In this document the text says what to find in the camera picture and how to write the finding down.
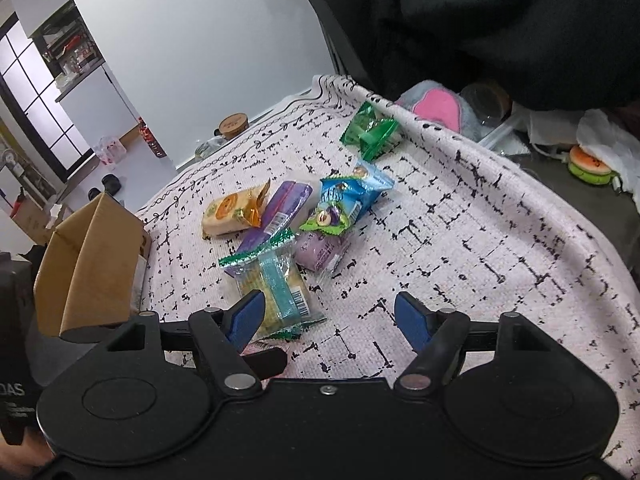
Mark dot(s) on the long purple snack packet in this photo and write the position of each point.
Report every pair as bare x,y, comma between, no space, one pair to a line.
280,215

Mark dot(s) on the brown cardboard box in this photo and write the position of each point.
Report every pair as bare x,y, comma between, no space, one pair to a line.
95,260

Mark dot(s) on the clear plastic bin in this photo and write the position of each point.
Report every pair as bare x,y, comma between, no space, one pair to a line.
109,150

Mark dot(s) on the small desk fan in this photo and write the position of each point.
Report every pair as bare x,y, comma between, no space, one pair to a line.
9,160

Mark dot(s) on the black clothing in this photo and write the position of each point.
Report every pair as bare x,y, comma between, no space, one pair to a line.
500,15

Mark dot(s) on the yellow orange snack packet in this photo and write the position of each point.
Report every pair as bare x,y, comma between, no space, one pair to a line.
227,212

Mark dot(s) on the pink grey plush toy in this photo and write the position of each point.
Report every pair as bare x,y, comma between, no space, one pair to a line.
437,105

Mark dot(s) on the glass jar with cork lid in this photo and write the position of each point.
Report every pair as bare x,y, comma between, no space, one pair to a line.
232,126

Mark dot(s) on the white plastic bag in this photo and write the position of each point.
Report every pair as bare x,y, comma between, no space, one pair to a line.
607,130

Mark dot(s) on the blue snack packet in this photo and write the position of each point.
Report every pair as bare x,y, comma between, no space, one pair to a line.
345,197

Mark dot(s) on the black slipper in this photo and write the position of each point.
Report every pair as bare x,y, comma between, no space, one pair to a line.
111,182
94,193

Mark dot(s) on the burger shaped toy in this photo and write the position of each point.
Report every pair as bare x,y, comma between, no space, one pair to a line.
592,165

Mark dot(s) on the red bottle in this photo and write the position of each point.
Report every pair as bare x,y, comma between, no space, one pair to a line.
19,204

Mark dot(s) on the cardboard box on floor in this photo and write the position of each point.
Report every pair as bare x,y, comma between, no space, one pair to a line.
32,222

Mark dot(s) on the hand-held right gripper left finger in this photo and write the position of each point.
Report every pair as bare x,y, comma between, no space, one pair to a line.
247,316

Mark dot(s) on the small clear glass jar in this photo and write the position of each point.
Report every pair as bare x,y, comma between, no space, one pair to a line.
207,149

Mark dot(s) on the green snack packet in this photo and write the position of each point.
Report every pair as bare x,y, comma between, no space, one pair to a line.
372,130

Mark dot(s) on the clear cracker packet green ends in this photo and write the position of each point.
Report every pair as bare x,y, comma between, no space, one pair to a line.
280,285

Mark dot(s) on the kitchen shelf with jars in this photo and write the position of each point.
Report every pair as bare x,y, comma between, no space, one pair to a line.
70,47

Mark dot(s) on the red fire extinguisher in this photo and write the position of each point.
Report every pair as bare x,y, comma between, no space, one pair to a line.
151,139

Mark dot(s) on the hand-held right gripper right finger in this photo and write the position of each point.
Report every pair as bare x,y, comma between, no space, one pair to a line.
412,320

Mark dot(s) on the wide clear glass jar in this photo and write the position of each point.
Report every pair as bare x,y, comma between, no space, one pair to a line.
487,102

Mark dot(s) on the pale lilac snack packet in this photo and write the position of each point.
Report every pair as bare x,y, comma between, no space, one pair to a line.
320,252

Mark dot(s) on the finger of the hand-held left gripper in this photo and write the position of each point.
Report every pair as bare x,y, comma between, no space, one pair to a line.
270,362

